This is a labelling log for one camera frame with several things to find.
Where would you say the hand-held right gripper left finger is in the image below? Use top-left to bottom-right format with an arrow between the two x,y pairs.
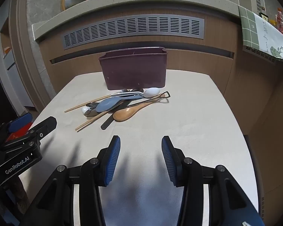
19,135 -> 121,226

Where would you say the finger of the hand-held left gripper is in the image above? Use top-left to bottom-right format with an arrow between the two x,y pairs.
28,116 -> 57,144
0,112 -> 33,146

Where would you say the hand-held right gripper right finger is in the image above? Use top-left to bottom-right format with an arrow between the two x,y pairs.
161,135 -> 266,226

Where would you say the black flat-handled utensil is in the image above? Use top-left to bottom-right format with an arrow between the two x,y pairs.
100,100 -> 132,130

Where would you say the wooden chopstick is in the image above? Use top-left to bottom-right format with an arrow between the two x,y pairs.
75,111 -> 110,131
64,95 -> 114,113

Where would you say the wooden spoon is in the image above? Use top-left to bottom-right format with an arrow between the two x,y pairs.
113,98 -> 157,122

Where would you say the blue plastic spoon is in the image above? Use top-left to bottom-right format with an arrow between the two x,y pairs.
95,95 -> 145,113

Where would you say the black wire-handle utensil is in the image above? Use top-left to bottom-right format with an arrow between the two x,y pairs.
130,91 -> 171,107

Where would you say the white plastic spoon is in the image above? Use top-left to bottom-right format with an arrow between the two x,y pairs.
110,88 -> 161,98

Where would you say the purple plastic utensil holder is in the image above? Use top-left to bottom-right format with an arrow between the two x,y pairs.
98,47 -> 168,90

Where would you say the green checked cloth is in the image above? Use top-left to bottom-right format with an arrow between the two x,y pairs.
238,5 -> 283,60

